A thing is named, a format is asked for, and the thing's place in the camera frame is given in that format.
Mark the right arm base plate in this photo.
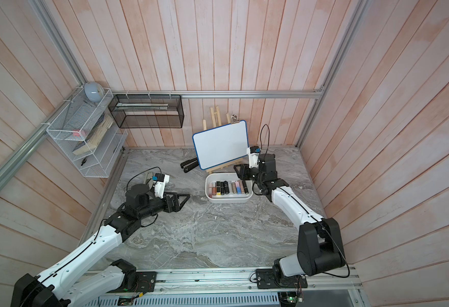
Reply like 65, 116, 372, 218
255, 268, 308, 290

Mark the white plastic storage box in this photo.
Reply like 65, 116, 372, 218
205, 173, 253, 203

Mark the black mesh wall basket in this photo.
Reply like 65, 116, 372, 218
108, 93, 185, 129

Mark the white wire wall shelf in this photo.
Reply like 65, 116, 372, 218
47, 87, 128, 178

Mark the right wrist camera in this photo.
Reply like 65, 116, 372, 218
247, 146, 261, 168

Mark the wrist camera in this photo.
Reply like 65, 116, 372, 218
247, 146, 261, 168
152, 173, 170, 198

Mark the pink blue gradient lipstick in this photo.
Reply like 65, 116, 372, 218
235, 180, 242, 194

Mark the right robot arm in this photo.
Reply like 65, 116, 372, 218
233, 146, 347, 287

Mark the pink gloss silver cap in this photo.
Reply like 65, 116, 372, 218
212, 182, 217, 197

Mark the black stapler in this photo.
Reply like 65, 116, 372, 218
180, 157, 199, 173

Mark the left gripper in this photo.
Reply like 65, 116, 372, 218
138, 191, 191, 220

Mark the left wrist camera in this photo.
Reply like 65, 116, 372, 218
152, 173, 170, 198

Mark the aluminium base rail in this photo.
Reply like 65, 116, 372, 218
45, 264, 364, 299

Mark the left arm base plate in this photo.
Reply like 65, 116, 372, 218
109, 271, 157, 294

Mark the blue framed whiteboard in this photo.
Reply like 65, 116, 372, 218
192, 120, 249, 170

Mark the black gold square lipstick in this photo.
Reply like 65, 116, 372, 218
215, 181, 221, 196

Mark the black lipstick gold band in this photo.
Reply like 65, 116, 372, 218
241, 180, 249, 194

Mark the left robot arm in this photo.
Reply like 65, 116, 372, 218
11, 183, 191, 306

